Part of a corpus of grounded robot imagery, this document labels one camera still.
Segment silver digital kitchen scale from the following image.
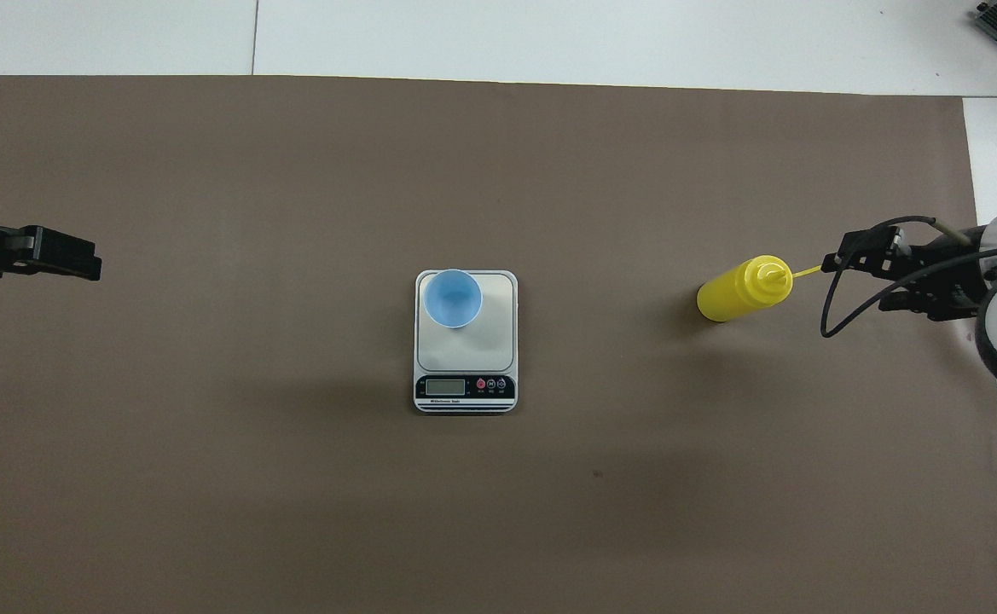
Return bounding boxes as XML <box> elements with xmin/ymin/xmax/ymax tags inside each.
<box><xmin>414</xmin><ymin>269</ymin><xmax>519</xmax><ymax>414</ymax></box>

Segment brown paper table mat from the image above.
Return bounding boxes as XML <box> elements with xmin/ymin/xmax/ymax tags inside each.
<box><xmin>0</xmin><ymin>75</ymin><xmax>997</xmax><ymax>614</ymax></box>

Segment yellow squeeze bottle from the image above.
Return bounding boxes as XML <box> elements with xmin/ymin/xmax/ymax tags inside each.
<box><xmin>697</xmin><ymin>254</ymin><xmax>825</xmax><ymax>323</ymax></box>

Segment light blue plastic cup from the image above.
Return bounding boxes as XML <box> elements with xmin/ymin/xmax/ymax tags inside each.
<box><xmin>424</xmin><ymin>269</ymin><xmax>484</xmax><ymax>329</ymax></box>

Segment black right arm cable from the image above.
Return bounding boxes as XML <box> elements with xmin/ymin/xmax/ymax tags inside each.
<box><xmin>820</xmin><ymin>216</ymin><xmax>997</xmax><ymax>339</ymax></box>

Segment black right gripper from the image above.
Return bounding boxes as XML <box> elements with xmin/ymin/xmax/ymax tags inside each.
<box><xmin>824</xmin><ymin>226</ymin><xmax>989</xmax><ymax>321</ymax></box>

